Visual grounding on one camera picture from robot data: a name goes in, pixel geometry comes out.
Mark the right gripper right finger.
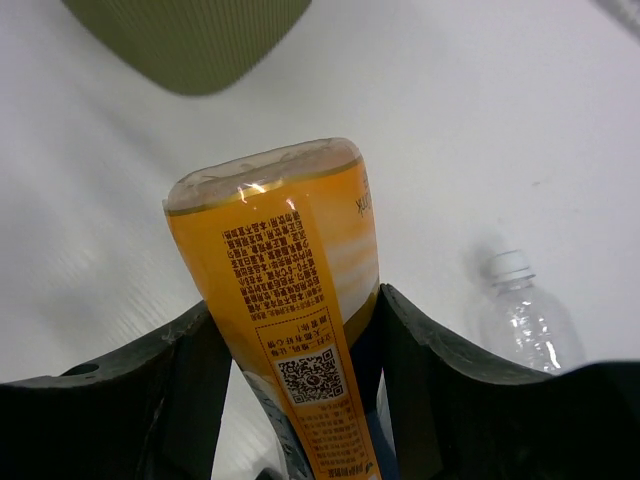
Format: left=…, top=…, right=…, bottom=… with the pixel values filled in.
left=376, top=284, right=639, bottom=479

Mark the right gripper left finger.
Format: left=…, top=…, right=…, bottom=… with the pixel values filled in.
left=1, top=303, right=231, bottom=479

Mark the clear bottle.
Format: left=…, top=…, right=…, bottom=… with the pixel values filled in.
left=478, top=250, right=586, bottom=375

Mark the orange label bottle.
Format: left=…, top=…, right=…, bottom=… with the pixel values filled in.
left=163, top=138, right=398, bottom=479

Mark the green mesh waste bin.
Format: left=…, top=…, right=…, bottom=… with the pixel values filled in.
left=64, top=0, right=310, bottom=97

